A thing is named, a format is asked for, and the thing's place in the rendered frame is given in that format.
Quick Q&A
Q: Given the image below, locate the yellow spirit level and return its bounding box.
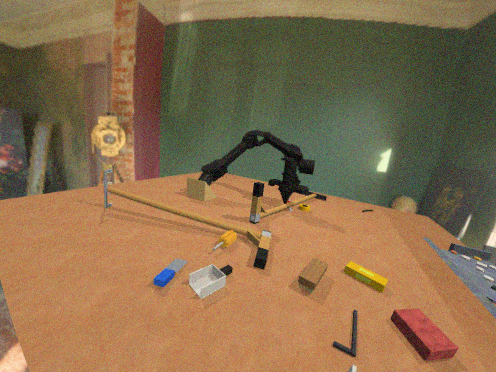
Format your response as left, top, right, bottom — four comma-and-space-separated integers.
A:
344, 261, 388, 292

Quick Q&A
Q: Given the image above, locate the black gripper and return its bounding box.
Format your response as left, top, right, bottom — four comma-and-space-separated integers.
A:
268, 170, 309, 204

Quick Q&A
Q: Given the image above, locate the dark grey l-shaped bar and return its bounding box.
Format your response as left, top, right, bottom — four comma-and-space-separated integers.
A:
333, 310, 358, 357

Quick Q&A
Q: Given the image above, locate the white open tray with black handle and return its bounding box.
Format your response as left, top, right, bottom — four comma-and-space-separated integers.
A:
189, 264, 232, 300

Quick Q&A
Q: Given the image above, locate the red rectangular block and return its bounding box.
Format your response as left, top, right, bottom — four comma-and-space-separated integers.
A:
390, 308, 459, 361

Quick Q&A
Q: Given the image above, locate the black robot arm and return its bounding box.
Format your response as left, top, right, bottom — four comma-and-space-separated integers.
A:
197, 130, 315, 186

